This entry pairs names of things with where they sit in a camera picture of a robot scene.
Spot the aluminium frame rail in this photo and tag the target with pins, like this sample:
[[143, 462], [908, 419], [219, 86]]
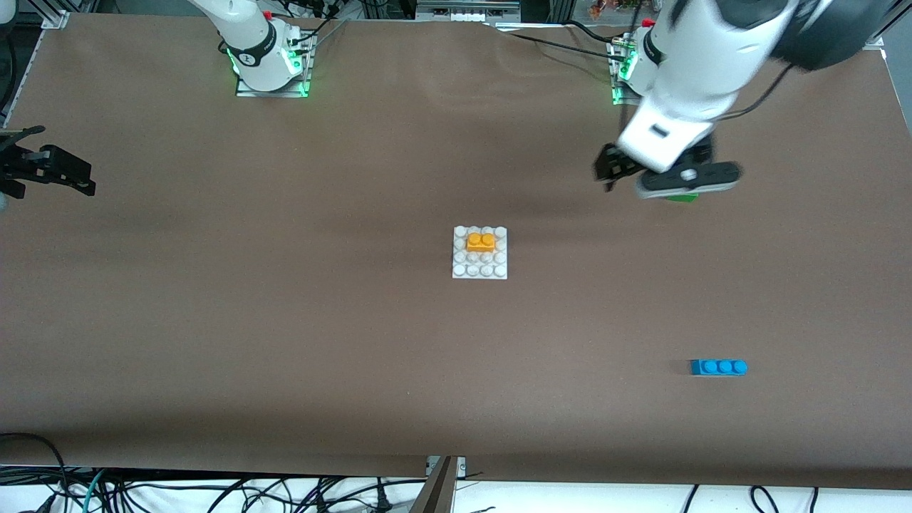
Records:
[[53, 19]]

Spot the metal bracket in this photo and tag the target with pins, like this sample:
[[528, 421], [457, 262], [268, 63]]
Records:
[[438, 491]]

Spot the white power strip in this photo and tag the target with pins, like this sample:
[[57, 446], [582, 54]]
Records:
[[463, 16]]

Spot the green two-stud block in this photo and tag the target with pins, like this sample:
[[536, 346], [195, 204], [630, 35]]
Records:
[[682, 199]]

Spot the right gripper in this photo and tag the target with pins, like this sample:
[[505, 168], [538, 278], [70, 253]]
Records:
[[30, 163]]

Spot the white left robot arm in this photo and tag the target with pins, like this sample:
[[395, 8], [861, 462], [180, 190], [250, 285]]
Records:
[[712, 57]]

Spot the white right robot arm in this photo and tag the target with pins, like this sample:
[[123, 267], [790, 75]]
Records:
[[249, 43]]

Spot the yellow two-stud block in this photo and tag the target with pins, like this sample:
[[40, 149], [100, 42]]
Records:
[[482, 244]]

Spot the white studded base plate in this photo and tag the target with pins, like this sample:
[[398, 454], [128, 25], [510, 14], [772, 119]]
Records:
[[470, 269]]

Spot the blue three-stud block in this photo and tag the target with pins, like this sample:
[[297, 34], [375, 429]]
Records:
[[716, 368]]

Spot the brown paper table cover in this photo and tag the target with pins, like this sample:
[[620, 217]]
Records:
[[427, 356]]

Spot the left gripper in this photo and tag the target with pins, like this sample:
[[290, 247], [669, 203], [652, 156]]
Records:
[[611, 163]]

